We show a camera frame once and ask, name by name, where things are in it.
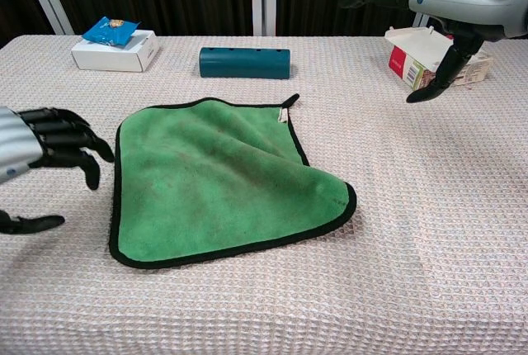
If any white box with blue packet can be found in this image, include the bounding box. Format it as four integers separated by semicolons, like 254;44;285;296
70;29;160;73

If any blue snack packet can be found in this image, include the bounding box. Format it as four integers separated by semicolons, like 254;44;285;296
82;16;142;49

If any red and white carton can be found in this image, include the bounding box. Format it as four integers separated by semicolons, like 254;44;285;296
384;26;494;92

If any teal rounded block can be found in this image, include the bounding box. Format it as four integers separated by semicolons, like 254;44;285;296
199;46;291;80

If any pink waffle tablecloth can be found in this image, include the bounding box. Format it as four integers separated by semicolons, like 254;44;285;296
0;34;528;355

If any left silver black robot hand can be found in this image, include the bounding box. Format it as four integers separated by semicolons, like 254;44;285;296
0;106;116;235

